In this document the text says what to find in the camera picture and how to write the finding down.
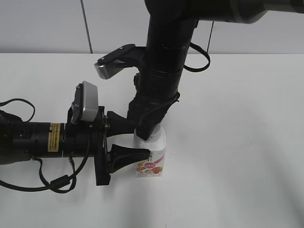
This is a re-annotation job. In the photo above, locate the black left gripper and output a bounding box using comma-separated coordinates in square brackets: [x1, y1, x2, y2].
[63, 106, 151, 186]

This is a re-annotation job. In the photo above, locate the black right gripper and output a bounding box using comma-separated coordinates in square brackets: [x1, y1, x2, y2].
[127, 73, 180, 141]

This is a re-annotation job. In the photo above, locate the white yili changqing yogurt bottle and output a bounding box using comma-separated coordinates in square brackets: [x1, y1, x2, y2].
[133, 127, 166, 178]

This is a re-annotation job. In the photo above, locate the white plastic bottle cap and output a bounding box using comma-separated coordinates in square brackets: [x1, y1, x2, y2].
[148, 124, 162, 142]

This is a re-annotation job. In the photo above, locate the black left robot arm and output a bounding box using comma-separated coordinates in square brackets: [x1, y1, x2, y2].
[0, 106, 151, 186]

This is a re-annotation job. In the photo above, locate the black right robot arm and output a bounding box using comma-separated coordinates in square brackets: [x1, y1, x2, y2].
[127, 0, 304, 140]

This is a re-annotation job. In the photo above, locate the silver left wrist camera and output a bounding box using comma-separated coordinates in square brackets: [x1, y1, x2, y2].
[71, 81, 99, 124]

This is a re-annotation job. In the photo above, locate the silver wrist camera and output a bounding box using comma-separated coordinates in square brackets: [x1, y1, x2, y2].
[94, 44, 146, 80]
[71, 81, 99, 124]

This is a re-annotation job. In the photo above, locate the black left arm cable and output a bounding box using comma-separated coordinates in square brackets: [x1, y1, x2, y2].
[0, 98, 90, 194]

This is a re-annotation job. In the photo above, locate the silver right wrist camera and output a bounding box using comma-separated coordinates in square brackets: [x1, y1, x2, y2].
[94, 44, 146, 80]

